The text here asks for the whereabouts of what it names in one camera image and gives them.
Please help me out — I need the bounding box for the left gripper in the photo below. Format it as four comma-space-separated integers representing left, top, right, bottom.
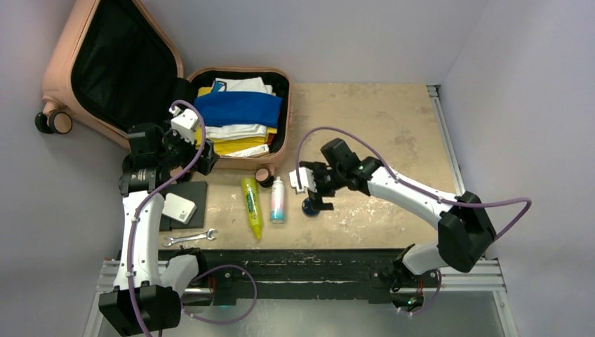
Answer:
156, 120, 218, 175

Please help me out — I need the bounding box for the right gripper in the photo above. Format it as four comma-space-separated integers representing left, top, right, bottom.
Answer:
300, 161, 346, 211

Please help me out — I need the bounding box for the yellow cloth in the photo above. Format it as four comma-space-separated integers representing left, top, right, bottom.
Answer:
195, 86, 279, 157

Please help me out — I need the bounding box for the dark round tin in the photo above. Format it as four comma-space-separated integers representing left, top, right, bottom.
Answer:
301, 198, 320, 217

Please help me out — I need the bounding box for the white teal spray bottle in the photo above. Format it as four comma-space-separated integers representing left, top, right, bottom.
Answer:
270, 176, 285, 224

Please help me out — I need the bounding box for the white shirt blue print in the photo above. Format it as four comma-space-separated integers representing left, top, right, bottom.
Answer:
198, 77, 274, 141

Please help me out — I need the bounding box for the blue cloth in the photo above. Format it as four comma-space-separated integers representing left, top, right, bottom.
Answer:
194, 91, 283, 128

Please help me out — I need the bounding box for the silver toothpaste box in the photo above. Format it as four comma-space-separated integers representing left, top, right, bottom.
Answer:
225, 144, 269, 158

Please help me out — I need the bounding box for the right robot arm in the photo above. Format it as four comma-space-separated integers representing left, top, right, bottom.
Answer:
289, 138, 497, 286

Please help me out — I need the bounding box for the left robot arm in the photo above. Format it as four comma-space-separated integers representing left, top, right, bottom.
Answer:
98, 123, 218, 336

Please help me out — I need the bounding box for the black flat notebook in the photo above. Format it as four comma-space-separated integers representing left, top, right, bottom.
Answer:
159, 181, 208, 232

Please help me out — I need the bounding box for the yellow green tube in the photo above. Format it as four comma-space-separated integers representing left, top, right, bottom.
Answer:
241, 178, 263, 241

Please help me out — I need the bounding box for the white square device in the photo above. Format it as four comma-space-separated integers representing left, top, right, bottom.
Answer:
161, 193, 196, 225

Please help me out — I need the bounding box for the silver wrench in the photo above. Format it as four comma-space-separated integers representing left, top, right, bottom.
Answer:
163, 228, 218, 248

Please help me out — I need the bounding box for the pink open suitcase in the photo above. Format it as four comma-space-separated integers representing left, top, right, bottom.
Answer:
34, 1, 291, 171

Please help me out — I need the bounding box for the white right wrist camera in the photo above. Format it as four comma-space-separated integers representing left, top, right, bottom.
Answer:
289, 166, 316, 194

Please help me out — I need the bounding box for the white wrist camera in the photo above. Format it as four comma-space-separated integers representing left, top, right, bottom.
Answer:
289, 166, 316, 194
169, 107, 199, 144

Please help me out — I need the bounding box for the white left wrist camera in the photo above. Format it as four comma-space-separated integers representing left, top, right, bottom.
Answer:
169, 107, 199, 144

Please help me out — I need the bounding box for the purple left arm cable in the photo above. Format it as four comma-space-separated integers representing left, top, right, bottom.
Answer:
126, 99, 258, 337

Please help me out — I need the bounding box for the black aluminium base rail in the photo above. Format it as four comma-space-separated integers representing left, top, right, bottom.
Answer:
95, 249, 507, 308

